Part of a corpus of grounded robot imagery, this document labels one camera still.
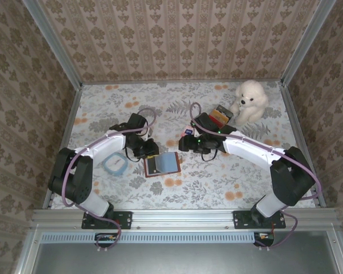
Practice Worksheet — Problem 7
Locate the slotted grey cable duct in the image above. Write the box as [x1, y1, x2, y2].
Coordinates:
[41, 230, 255, 244]

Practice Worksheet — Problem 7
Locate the wide aluminium mounting rail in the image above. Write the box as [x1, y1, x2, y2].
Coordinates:
[31, 208, 340, 231]

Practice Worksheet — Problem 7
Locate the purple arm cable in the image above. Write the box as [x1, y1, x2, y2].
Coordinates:
[189, 102, 324, 252]
[61, 107, 157, 253]

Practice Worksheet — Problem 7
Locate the floral tablecloth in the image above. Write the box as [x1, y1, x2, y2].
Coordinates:
[50, 82, 317, 211]

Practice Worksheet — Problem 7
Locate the grey metal shelf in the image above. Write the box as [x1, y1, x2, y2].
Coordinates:
[14, 229, 343, 274]

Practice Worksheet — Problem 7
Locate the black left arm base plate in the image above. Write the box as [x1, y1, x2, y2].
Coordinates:
[81, 210, 133, 230]

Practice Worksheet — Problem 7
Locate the white plush dog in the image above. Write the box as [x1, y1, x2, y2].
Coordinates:
[230, 79, 270, 127]

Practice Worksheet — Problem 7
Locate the red box with cards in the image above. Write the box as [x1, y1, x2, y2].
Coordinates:
[208, 104, 236, 128]

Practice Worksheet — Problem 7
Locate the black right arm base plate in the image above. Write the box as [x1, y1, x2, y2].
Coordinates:
[233, 210, 286, 230]

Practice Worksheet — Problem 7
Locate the brown leather card holder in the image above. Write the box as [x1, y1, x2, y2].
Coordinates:
[143, 152, 182, 179]

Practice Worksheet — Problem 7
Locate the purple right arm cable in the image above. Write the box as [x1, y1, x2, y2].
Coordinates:
[189, 102, 324, 252]

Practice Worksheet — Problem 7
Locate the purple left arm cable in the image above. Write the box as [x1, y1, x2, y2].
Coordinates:
[61, 107, 157, 253]

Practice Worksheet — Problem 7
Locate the gold VIP card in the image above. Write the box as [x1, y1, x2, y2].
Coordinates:
[211, 109, 229, 121]

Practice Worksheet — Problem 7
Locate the slanted aluminium frame post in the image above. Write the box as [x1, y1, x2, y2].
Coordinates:
[280, 0, 339, 86]
[21, 0, 83, 89]

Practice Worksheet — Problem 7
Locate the aluminium table side rail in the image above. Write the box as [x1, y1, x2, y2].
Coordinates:
[42, 84, 83, 211]
[280, 82, 327, 211]

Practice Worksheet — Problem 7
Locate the thin aluminium table rail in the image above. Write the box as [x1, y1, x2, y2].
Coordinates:
[81, 80, 283, 86]

